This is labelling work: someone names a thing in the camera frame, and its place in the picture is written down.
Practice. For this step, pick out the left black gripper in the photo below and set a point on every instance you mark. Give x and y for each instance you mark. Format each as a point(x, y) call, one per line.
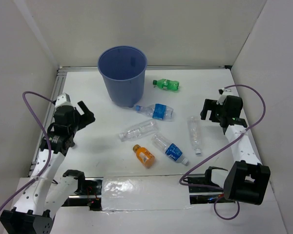
point(86, 118)

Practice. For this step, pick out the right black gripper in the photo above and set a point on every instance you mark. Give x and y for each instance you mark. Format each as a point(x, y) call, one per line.
point(211, 105)

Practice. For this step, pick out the clear bottle no label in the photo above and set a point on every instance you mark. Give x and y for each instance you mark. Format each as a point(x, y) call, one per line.
point(194, 134)

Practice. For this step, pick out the clear bottle dark blue label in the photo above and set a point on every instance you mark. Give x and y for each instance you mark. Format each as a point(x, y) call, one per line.
point(171, 150)

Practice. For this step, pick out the clear plastic bottle white cap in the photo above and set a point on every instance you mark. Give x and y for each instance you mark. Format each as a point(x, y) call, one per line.
point(138, 131)

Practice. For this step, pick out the orange juice bottle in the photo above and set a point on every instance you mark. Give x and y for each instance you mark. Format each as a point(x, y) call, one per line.
point(144, 155)

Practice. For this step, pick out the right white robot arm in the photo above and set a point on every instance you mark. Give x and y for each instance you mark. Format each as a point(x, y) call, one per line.
point(248, 178)

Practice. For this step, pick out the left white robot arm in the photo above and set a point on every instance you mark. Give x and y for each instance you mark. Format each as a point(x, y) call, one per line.
point(36, 208)

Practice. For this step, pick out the blue plastic bin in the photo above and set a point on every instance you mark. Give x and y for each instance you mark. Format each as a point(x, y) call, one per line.
point(123, 70)

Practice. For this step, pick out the green plastic bottle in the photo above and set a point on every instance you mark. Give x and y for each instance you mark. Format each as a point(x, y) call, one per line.
point(166, 84)

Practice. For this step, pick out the white taped cover sheet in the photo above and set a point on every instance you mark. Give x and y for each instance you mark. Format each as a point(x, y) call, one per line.
point(144, 193)

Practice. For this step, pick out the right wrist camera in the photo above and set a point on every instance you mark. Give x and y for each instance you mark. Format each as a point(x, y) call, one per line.
point(224, 92)

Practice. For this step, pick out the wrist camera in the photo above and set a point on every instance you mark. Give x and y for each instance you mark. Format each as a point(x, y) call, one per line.
point(224, 92)
point(62, 100)

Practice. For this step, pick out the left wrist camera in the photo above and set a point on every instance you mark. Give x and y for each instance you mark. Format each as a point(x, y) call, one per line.
point(62, 100)

